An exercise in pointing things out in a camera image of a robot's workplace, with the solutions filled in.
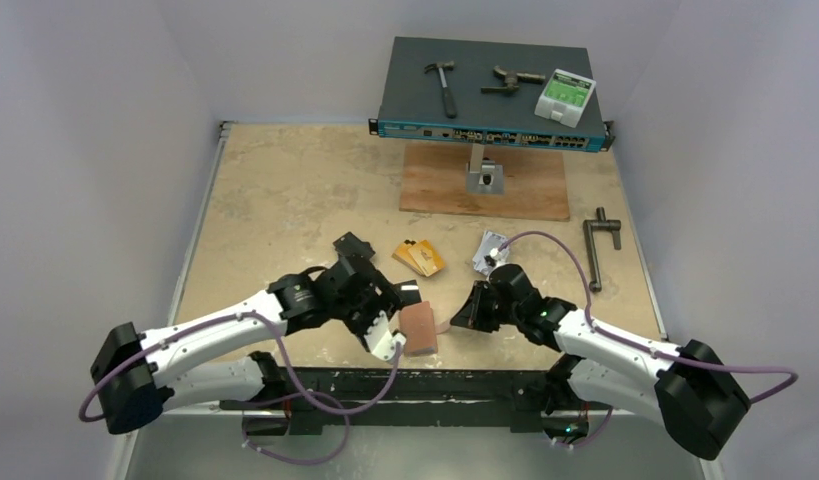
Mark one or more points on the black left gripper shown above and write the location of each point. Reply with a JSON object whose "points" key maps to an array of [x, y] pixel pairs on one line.
{"points": [[388, 301]]}

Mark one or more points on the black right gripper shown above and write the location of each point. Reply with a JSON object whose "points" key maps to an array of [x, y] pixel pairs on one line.
{"points": [[482, 304]]}

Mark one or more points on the pink leather card holder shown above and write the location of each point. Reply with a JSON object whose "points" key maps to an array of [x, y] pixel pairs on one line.
{"points": [[418, 324]]}

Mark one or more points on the single black card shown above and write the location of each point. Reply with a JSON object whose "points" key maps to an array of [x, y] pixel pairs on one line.
{"points": [[409, 292]]}

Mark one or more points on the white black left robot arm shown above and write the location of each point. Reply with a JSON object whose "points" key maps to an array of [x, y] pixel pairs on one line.
{"points": [[139, 375]]}

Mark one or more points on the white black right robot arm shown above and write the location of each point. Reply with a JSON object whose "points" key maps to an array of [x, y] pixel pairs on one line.
{"points": [[685, 389]]}

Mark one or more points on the white silver card stack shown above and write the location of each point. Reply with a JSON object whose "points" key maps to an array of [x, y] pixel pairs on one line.
{"points": [[488, 241]]}

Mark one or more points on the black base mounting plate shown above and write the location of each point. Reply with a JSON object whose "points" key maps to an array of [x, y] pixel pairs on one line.
{"points": [[522, 401]]}

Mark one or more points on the brown wooden board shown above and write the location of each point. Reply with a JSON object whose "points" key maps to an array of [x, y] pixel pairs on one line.
{"points": [[526, 183]]}

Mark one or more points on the small claw hammer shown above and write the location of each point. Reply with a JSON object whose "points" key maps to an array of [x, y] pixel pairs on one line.
{"points": [[447, 96]]}

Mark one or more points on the white green electronic box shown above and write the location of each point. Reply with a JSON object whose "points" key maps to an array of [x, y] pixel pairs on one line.
{"points": [[564, 98]]}

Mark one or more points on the rusty metal tool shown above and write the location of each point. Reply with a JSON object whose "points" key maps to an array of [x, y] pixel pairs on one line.
{"points": [[511, 80]]}

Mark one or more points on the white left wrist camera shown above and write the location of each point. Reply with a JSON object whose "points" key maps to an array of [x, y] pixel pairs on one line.
{"points": [[381, 342]]}

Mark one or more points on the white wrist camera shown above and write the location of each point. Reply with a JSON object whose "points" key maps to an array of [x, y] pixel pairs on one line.
{"points": [[381, 342], [495, 258]]}

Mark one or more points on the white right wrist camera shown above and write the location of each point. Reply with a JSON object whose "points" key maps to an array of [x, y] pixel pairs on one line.
{"points": [[495, 258]]}

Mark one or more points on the metal stand bracket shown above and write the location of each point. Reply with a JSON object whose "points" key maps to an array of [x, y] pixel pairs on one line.
{"points": [[484, 173]]}

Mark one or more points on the blue grey network switch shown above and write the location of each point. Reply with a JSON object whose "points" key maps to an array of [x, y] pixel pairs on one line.
{"points": [[412, 107]]}

